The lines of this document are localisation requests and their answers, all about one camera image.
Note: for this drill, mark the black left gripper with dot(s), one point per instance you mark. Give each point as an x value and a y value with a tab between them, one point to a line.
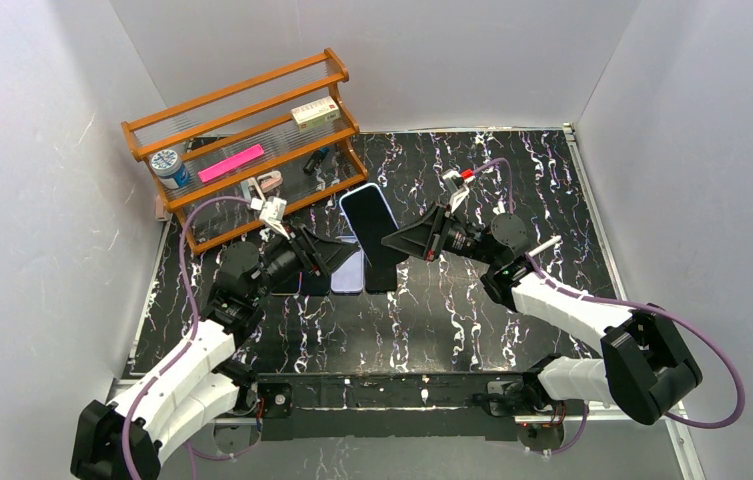
303	246

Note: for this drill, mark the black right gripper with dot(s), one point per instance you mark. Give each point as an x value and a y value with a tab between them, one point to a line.
438	234

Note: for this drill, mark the lavender phone case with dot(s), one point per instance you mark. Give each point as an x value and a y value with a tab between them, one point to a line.
348	279

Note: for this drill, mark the black phone case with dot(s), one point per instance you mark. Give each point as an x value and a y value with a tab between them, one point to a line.
380	277

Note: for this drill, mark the light blue phone case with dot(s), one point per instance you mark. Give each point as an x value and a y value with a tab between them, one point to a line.
343	199

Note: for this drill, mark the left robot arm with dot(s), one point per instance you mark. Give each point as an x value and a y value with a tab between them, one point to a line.
133	435

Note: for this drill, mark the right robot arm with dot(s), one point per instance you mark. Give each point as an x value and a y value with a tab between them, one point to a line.
644	368

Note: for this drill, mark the dark marker pen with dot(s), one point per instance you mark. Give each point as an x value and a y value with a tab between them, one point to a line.
314	160

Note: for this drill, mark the pink teal stapler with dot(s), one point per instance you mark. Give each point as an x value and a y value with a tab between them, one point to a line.
257	189

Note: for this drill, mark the orange wooden shelf rack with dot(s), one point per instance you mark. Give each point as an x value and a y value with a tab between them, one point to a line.
217	125

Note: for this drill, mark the white marker pen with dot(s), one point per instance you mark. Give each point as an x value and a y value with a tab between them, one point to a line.
550	243

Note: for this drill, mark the pink flat bar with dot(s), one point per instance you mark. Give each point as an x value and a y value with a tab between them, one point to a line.
231	163

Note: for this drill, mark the white small box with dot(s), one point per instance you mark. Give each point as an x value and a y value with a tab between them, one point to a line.
316	113

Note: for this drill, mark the blue white jar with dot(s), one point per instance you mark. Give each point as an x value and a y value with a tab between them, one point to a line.
168	167

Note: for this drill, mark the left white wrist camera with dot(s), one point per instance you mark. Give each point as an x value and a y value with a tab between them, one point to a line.
271	213

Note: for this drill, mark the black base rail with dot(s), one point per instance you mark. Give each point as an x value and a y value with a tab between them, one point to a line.
495	406

